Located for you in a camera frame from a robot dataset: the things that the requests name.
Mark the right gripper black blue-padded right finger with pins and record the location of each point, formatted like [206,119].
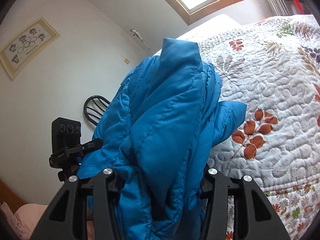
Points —
[254,215]

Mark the framed olympic mascot picture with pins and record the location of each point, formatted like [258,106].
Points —
[26,45]

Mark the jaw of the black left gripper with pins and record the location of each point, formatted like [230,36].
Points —
[84,149]

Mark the blue quilted down jacket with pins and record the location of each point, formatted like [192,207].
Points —
[157,134]

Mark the black metal chair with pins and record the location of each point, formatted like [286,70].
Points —
[94,108]

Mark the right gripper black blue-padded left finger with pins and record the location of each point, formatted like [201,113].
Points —
[66,215]

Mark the pink sleeve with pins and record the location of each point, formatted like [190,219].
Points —
[24,221]

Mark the yellow wall socket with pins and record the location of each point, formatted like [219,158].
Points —
[127,61]

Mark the white wall plug with cord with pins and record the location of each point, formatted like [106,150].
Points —
[136,34]

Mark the floral quilted bedspread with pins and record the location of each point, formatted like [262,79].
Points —
[273,67]

